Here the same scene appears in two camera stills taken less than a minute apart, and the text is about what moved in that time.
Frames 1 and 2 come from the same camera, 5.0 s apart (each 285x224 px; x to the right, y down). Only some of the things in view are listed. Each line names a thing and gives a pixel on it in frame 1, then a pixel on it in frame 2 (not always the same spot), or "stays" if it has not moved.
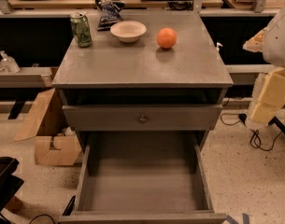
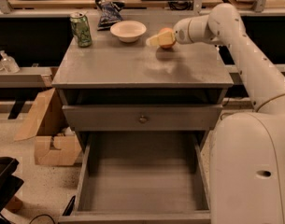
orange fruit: [166, 37] stays
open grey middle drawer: [142, 177] stays
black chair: [5, 186] stays
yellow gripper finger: [277, 90] to [184, 31]
